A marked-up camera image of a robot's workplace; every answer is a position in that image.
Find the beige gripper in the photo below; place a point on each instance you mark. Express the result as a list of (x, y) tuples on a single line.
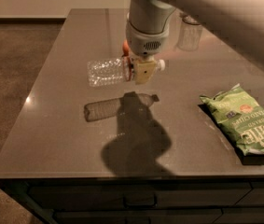
[(145, 42)]

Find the clear plastic water bottle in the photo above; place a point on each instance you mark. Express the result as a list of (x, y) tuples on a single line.
[(113, 71)]

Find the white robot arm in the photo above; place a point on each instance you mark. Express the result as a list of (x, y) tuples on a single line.
[(238, 23)]

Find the red apple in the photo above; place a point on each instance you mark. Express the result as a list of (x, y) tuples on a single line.
[(125, 48)]

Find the green chips bag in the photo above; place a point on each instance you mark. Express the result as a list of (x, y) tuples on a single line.
[(240, 117)]

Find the dark cabinet drawer front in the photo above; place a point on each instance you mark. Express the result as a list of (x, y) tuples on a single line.
[(102, 197)]

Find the dark cabinet drawer handle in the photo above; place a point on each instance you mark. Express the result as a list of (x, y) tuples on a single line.
[(140, 200)]

